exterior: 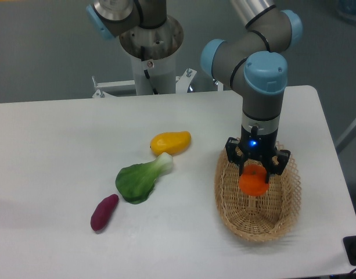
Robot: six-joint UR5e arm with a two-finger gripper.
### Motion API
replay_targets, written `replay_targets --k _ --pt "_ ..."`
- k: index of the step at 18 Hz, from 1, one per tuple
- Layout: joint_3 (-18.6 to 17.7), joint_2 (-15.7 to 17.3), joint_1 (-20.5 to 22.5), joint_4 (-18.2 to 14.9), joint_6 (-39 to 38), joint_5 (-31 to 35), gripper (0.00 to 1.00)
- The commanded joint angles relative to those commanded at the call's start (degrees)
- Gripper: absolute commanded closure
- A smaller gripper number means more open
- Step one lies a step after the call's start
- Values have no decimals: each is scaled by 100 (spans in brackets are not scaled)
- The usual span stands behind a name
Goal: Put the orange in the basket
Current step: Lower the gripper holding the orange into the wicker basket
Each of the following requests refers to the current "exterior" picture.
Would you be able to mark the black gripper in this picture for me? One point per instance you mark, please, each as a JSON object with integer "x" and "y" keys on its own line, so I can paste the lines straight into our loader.
{"x": 257, "y": 142}

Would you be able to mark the orange fruit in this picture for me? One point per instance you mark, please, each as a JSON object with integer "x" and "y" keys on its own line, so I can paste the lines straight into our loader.
{"x": 252, "y": 180}

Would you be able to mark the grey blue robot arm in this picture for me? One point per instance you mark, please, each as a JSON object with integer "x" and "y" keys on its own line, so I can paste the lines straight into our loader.
{"x": 253, "y": 67}

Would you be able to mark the woven wicker basket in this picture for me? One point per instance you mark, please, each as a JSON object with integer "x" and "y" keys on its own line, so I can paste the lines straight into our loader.
{"x": 263, "y": 218}

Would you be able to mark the yellow mango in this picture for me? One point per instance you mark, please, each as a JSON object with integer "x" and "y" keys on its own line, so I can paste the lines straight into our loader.
{"x": 170, "y": 142}

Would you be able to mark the green bok choy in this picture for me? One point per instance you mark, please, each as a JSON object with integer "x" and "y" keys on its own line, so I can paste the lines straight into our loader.
{"x": 136, "y": 182}

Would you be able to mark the black device at table edge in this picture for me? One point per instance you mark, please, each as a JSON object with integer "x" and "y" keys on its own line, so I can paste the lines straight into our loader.
{"x": 350, "y": 247}

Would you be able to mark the purple sweet potato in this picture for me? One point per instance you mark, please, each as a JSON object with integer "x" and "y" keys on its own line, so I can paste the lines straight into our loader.
{"x": 103, "y": 212}

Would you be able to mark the blue object top right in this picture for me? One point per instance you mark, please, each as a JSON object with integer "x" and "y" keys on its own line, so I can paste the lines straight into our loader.
{"x": 346, "y": 9}

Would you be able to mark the white frame at right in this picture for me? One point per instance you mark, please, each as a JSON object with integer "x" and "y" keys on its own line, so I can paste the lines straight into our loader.
{"x": 346, "y": 137}

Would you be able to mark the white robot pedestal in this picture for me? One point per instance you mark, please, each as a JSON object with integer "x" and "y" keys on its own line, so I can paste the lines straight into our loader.
{"x": 153, "y": 55}

